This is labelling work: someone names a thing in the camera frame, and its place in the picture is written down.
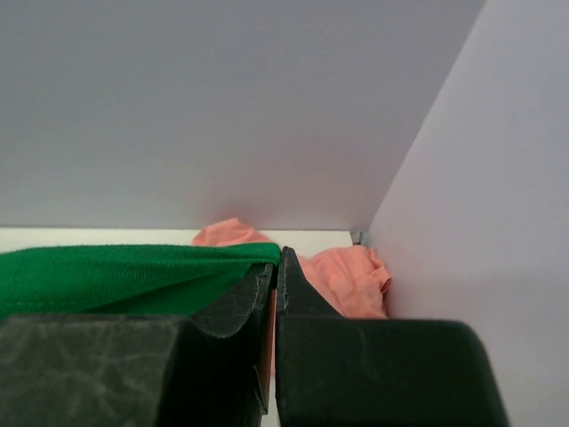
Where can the salmon pink t shirt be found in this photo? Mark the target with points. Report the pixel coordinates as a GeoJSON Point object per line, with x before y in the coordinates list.
{"type": "Point", "coordinates": [352, 278]}

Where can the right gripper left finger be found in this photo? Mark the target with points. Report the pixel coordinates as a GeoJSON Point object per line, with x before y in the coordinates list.
{"type": "Point", "coordinates": [211, 368]}

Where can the green t shirt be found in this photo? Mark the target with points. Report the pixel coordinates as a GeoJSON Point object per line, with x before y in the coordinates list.
{"type": "Point", "coordinates": [125, 279]}

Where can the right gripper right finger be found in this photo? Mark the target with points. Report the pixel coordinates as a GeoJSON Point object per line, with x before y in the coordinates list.
{"type": "Point", "coordinates": [336, 371]}

